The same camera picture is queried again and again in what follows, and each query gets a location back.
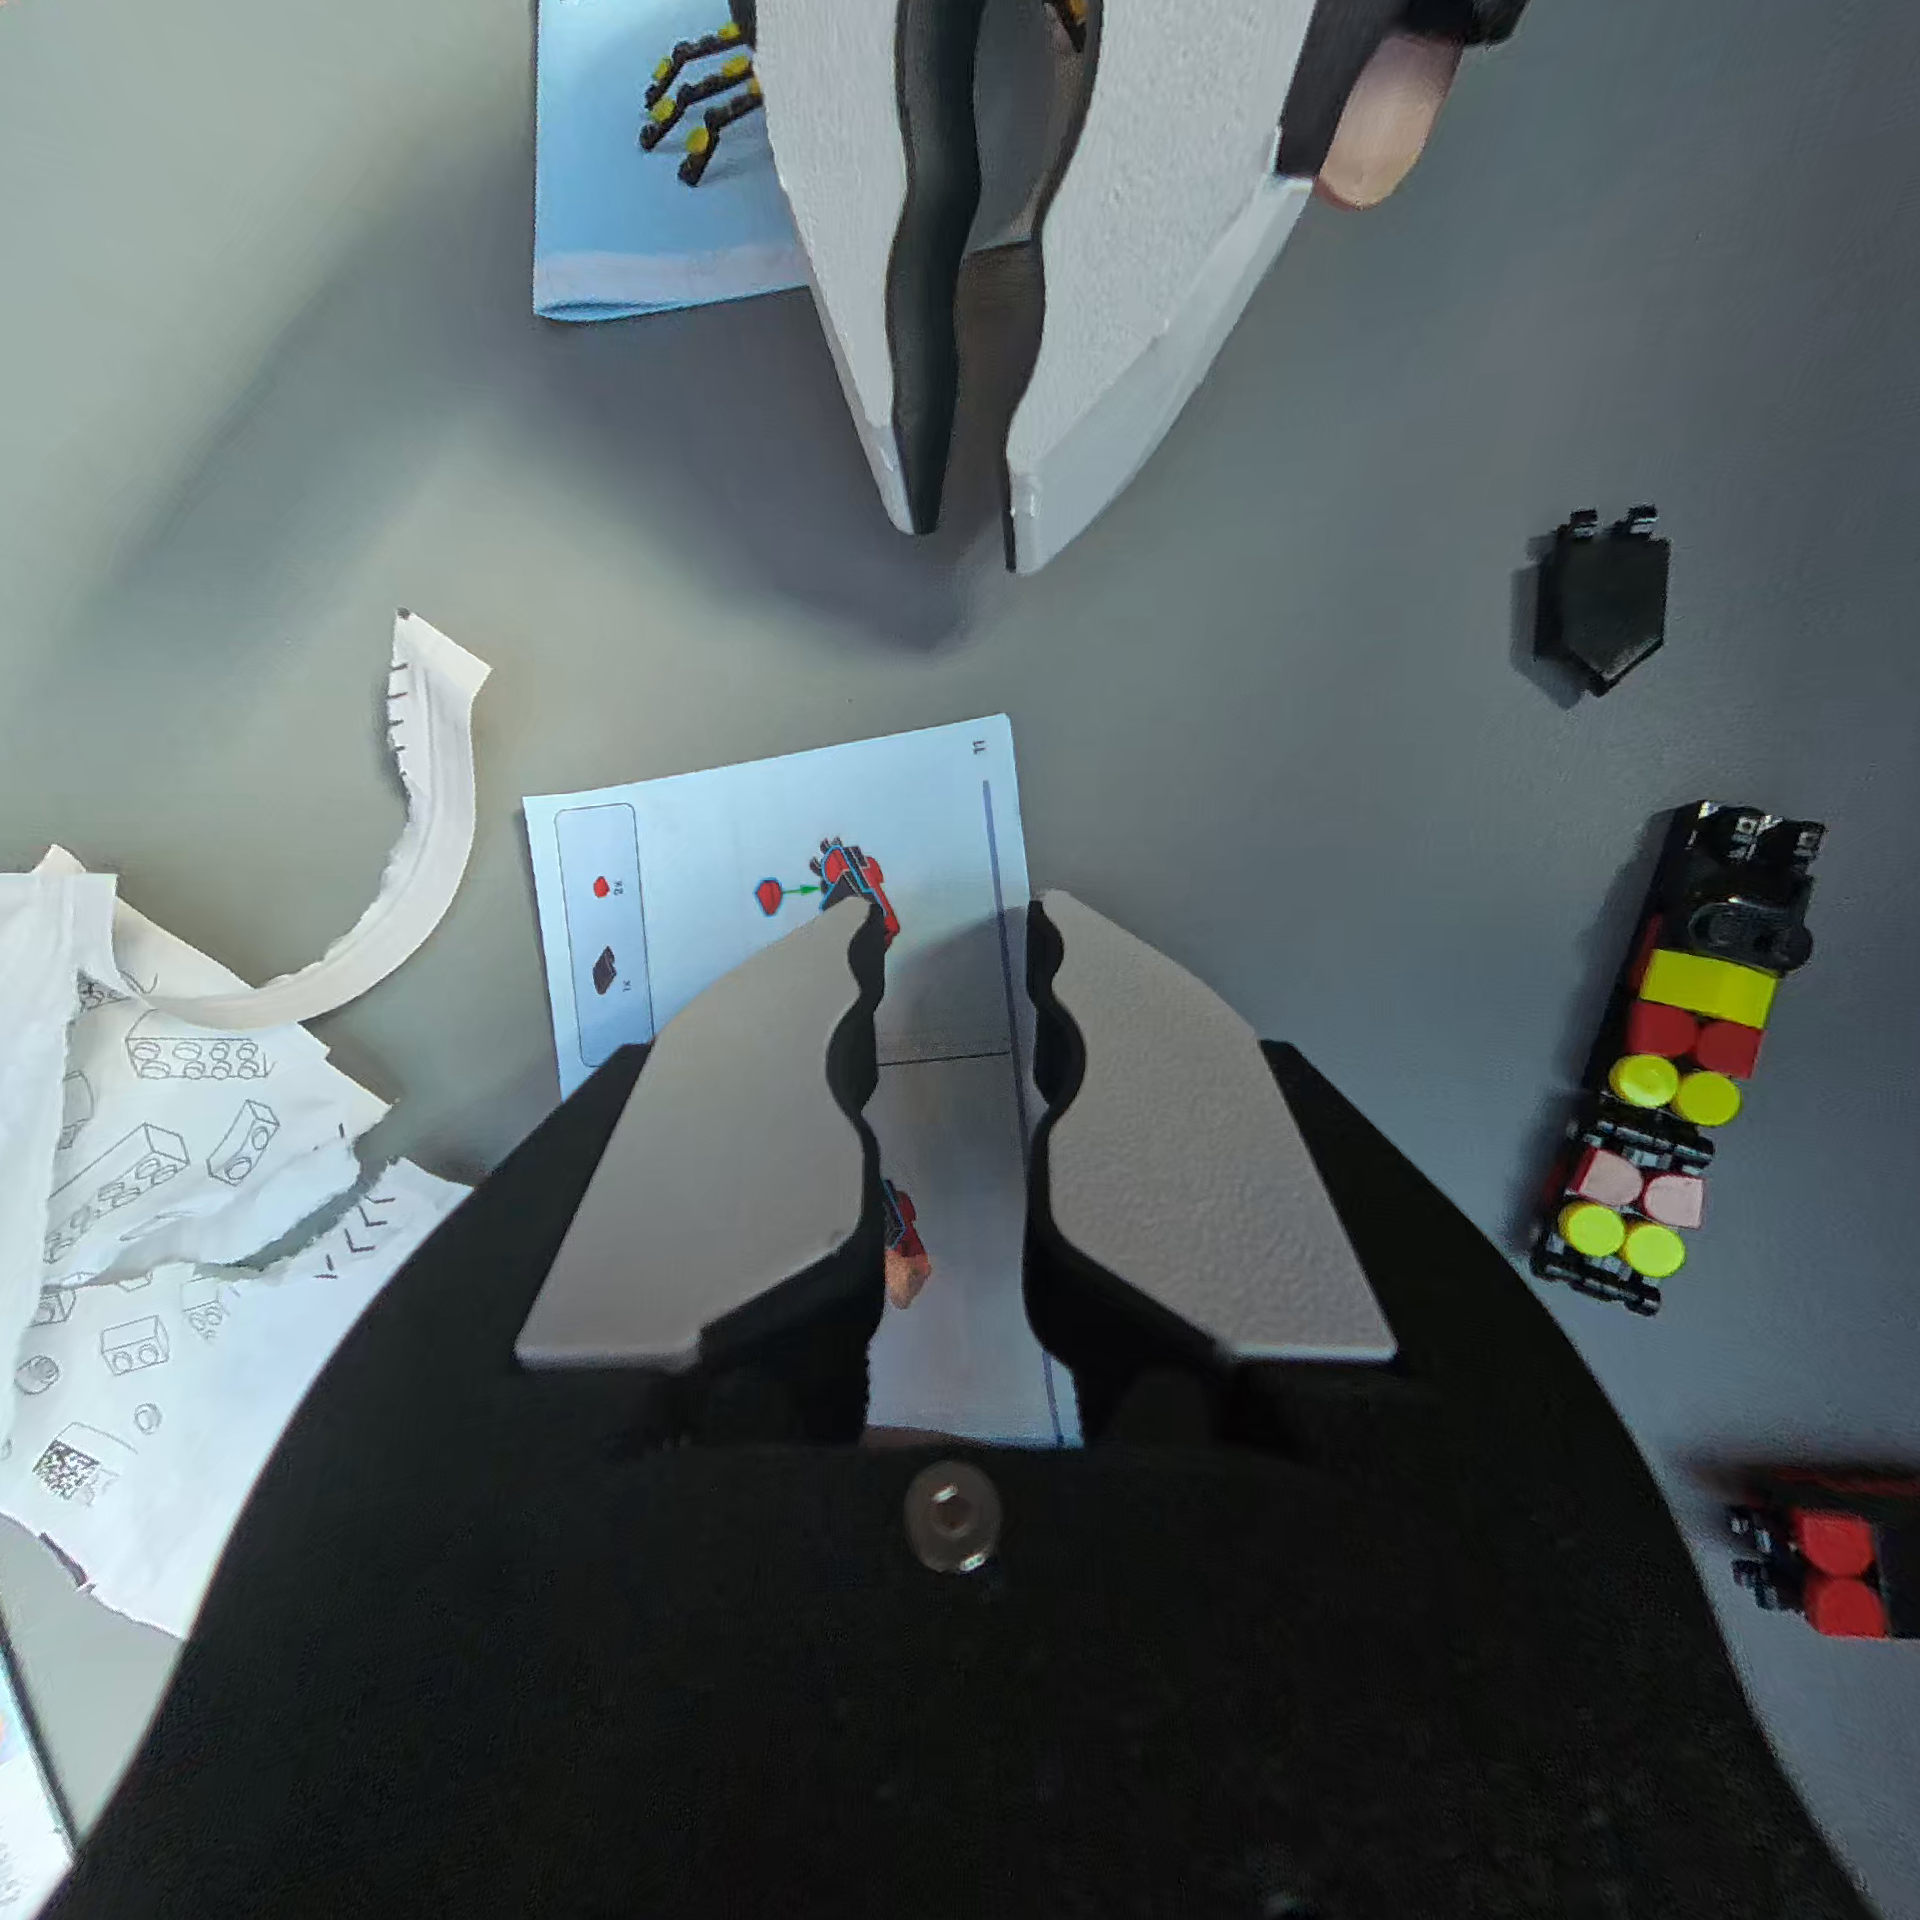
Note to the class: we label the black wedge toy brick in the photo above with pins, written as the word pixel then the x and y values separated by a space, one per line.
pixel 1602 600

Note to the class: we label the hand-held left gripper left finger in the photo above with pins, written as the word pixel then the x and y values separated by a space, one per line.
pixel 704 1155

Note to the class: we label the black red yellow brick assembly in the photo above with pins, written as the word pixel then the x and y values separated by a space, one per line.
pixel 1665 1049

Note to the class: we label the person's right hand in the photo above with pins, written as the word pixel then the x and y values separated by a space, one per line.
pixel 1387 128

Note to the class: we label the torn white paper strip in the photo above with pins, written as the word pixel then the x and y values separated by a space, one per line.
pixel 428 839

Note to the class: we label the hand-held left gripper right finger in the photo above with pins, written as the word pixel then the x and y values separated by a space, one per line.
pixel 1201 1172

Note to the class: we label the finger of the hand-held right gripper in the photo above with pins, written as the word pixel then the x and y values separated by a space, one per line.
pixel 838 182
pixel 1171 196

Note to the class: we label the torn white paper bag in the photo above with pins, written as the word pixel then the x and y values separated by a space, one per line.
pixel 164 1201

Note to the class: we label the blue instruction booklet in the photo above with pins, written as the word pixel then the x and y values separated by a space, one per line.
pixel 628 225

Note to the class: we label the light blue instruction sheet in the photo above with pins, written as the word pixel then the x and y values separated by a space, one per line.
pixel 704 839

